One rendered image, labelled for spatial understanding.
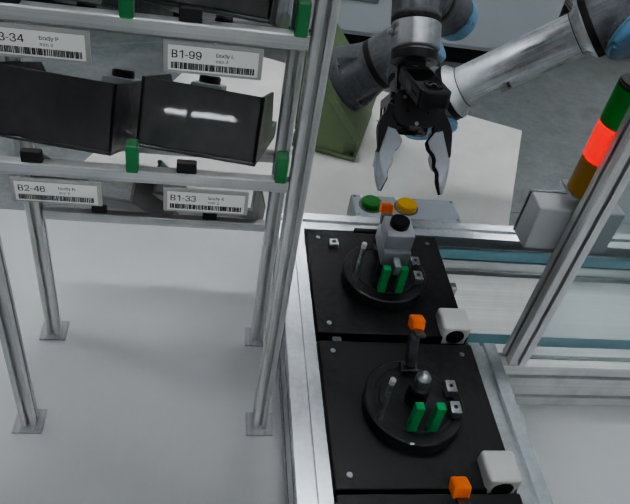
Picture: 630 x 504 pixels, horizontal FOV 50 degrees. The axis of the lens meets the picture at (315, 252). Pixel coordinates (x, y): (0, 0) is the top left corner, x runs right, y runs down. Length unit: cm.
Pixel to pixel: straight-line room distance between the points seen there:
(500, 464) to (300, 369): 30
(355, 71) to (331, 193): 27
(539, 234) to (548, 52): 53
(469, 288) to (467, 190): 41
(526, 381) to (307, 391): 36
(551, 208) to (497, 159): 85
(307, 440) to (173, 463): 20
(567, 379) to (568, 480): 15
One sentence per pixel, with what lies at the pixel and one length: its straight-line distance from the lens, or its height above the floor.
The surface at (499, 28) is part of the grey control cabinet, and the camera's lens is 434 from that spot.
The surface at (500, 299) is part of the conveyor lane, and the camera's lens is 125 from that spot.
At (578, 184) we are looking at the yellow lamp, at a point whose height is 128.
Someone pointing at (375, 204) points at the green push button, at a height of 97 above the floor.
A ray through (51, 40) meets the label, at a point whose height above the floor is 145.
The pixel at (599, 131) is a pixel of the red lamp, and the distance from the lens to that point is 88.
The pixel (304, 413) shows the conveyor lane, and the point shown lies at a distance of 93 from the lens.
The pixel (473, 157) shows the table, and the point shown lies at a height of 86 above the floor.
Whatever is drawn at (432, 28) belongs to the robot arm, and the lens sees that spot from 104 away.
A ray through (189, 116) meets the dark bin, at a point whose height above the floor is 134.
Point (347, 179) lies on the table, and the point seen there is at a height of 86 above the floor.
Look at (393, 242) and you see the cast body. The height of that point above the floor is 108.
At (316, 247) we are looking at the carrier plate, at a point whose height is 97.
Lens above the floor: 172
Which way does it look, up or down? 41 degrees down
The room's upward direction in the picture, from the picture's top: 11 degrees clockwise
